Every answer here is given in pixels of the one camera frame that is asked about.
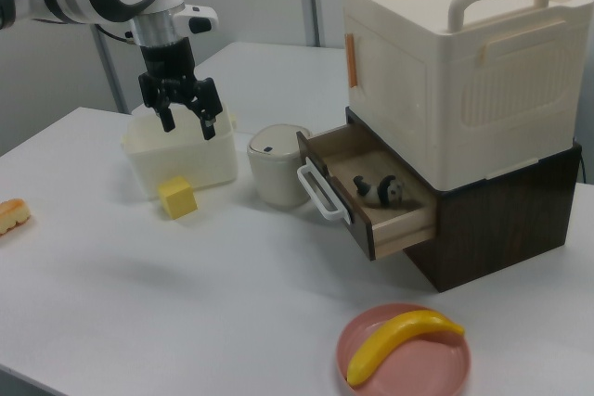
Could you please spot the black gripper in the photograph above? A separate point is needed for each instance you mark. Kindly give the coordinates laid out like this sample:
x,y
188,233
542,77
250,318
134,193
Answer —
x,y
167,67

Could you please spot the dark wood drawer cabinet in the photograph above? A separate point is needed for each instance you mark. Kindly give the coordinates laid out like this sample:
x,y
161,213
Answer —
x,y
501,224

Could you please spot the cream open plastic bin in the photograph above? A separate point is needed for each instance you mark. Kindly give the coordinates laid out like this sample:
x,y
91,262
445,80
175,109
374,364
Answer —
x,y
182,155

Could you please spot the yellow cube block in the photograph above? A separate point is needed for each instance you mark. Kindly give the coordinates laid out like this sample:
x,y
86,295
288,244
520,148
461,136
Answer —
x,y
177,198

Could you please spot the cream mini trash can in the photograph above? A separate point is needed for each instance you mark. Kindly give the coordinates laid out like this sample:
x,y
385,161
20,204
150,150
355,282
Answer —
x,y
276,166

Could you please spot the toy bread slice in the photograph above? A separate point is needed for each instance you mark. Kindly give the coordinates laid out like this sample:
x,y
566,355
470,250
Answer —
x,y
13,217

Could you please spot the toy panda figure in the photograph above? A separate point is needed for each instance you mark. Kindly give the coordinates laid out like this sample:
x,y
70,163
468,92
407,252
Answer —
x,y
381,189

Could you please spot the cream plastic storage box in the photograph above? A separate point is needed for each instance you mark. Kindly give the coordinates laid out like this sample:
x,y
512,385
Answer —
x,y
459,80

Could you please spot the yellow toy banana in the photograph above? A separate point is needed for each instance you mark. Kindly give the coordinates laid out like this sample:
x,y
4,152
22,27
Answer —
x,y
399,339

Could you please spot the pink plate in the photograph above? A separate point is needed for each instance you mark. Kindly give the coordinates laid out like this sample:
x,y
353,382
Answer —
x,y
403,354

